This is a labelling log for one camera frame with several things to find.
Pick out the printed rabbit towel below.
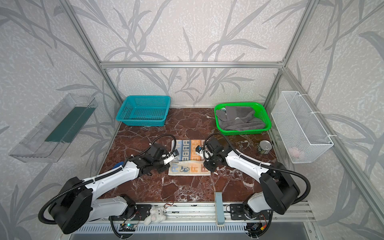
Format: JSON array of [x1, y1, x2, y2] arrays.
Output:
[[168, 140, 211, 177]]

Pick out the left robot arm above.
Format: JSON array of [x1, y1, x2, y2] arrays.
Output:
[[38, 141, 179, 234]]

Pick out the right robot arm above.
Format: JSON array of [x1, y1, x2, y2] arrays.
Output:
[[196, 133, 311, 219]]

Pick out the grey towel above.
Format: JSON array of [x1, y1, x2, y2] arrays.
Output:
[[216, 106, 266, 131]]

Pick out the green plastic basket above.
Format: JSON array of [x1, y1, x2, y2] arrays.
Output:
[[214, 102, 272, 136]]

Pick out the metal tin can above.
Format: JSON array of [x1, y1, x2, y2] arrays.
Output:
[[258, 140, 273, 155]]

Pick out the teal plastic basket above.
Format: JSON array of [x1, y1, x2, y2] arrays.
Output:
[[116, 96, 171, 127]]

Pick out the white plush toy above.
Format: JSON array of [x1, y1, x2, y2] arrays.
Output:
[[144, 207, 167, 226]]

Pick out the grey blue sponge block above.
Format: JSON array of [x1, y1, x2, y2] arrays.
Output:
[[215, 192, 225, 227]]

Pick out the green lit circuit board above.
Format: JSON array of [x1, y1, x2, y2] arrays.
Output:
[[119, 224, 138, 232]]

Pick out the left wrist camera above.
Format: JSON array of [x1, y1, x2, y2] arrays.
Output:
[[163, 150, 179, 165]]

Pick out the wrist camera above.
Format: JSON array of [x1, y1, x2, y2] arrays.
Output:
[[163, 150, 179, 165], [196, 145, 207, 160]]

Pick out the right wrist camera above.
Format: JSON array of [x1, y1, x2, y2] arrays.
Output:
[[196, 145, 207, 160]]

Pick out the pink item in wire basket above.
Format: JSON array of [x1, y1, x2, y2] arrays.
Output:
[[288, 147, 304, 159]]

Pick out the white wire mesh basket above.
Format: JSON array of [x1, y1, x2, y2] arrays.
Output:
[[272, 91, 334, 164]]

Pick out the clear plastic wall bin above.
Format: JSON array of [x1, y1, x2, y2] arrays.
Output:
[[9, 94, 98, 163]]

